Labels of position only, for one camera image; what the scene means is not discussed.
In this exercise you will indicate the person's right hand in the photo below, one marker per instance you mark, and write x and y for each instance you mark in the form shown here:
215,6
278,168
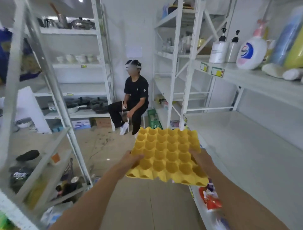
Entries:
203,162

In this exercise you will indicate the person's left hand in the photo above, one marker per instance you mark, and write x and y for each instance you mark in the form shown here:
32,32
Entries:
129,163

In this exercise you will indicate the person's right thumb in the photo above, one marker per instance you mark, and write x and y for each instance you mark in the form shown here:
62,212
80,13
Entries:
194,156

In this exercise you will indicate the person's left thumb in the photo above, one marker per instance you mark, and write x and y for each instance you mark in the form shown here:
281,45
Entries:
138,157

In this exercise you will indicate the yellow egg tray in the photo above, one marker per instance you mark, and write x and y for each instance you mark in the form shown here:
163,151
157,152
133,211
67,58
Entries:
167,156

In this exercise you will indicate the person's right forearm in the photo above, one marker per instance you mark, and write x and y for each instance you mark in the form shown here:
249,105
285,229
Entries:
239,201

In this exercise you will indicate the person's left forearm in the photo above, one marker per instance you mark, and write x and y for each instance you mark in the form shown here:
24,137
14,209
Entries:
91,201

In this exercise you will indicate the white stool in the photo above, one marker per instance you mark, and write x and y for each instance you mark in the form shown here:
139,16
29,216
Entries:
142,118

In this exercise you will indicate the green plastic basket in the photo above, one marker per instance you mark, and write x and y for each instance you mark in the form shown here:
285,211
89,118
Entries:
154,119

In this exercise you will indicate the red snack packet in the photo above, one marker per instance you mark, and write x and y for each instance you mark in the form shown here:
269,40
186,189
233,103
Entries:
210,197

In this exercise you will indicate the brown cardboard box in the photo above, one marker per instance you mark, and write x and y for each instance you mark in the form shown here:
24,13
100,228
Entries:
103,122

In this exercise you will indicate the white metal shelving unit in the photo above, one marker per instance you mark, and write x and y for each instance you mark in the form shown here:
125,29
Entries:
82,88
174,71
248,142
51,78

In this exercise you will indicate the black frying pan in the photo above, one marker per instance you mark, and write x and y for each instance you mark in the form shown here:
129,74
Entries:
99,100
81,101
100,109

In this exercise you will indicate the blue and white box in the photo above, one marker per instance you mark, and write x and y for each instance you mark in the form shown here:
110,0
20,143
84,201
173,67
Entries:
81,124

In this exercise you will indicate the white pan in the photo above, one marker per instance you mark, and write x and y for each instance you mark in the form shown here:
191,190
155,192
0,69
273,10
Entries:
71,108

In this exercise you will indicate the orange shelf label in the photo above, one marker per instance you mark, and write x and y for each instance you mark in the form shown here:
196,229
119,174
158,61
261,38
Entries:
55,158

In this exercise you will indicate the yellow green shelf label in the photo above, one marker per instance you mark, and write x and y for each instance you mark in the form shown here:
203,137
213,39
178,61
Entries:
217,71
203,67

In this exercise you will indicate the white headset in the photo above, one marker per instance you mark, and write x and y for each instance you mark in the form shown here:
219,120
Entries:
132,65

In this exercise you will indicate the clear plastic bag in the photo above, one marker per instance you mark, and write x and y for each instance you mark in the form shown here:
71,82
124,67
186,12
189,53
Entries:
53,213

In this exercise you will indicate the white paper notice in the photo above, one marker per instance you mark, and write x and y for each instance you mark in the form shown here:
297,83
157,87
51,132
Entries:
134,52

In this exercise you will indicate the white pump bottle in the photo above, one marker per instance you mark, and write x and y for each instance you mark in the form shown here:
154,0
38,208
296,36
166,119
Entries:
219,51

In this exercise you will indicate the black round lid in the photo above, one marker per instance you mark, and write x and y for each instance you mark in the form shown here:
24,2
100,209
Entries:
28,155

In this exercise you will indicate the white ceramic bowl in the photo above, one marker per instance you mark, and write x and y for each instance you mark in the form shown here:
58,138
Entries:
60,59
70,58
81,58
90,57

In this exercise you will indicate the group of clear glassware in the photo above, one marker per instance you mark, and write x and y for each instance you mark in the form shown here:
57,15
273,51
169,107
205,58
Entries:
174,46

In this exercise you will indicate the grey pump bottle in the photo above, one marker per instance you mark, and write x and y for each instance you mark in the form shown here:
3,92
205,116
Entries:
233,51

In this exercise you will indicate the yellow tape roll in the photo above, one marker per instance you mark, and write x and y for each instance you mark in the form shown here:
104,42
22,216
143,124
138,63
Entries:
201,42

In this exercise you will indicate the white foam board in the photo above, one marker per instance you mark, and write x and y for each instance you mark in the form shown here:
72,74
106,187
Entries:
32,109

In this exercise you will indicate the cream plush cloth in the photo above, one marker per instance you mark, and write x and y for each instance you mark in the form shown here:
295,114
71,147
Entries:
274,70

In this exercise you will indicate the white detergent bottle pink cap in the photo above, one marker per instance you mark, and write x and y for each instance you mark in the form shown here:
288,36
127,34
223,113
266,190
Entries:
252,53

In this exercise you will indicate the grey bowl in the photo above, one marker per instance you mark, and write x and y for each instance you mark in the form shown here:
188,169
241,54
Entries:
23,122

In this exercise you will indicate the black printed bag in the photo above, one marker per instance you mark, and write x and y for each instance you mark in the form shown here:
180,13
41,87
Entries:
19,176

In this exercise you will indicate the white rolled cloth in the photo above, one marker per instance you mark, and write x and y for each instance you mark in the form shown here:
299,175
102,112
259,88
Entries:
292,74

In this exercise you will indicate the blue roll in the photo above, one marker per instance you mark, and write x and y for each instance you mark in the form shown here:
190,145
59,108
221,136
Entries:
285,40

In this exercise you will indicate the blue bottle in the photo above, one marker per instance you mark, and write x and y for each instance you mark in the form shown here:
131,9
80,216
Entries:
165,10

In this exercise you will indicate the blue patterned bag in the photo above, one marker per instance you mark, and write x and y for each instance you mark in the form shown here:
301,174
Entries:
9,54

